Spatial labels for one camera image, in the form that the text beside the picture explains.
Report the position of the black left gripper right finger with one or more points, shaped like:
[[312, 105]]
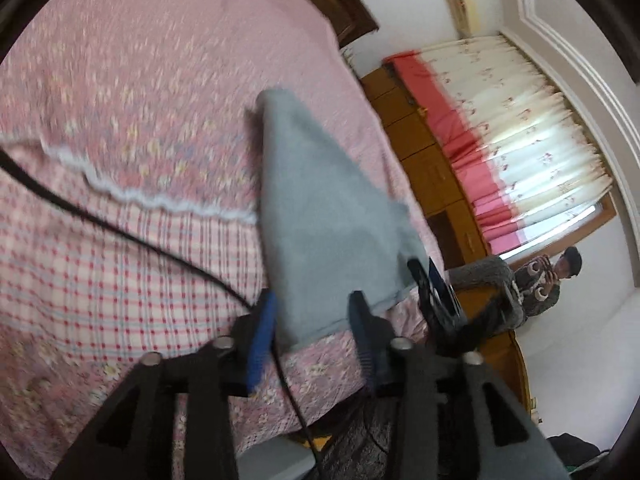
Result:
[[455, 418]]

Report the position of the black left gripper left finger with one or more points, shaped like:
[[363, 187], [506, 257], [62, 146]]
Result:
[[172, 415]]

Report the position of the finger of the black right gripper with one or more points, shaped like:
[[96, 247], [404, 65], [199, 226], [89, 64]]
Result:
[[445, 334], [445, 296]]

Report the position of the grey pants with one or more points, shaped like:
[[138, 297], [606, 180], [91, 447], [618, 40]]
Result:
[[327, 230]]

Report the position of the wooden cabinet under window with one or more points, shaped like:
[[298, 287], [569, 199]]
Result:
[[446, 210]]

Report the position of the seated person in grey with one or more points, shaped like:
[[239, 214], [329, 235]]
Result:
[[528, 291]]

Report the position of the red and white curtain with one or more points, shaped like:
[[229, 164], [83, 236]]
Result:
[[522, 158]]

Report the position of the pink floral bedspread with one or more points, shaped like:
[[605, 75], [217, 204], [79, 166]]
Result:
[[142, 112]]

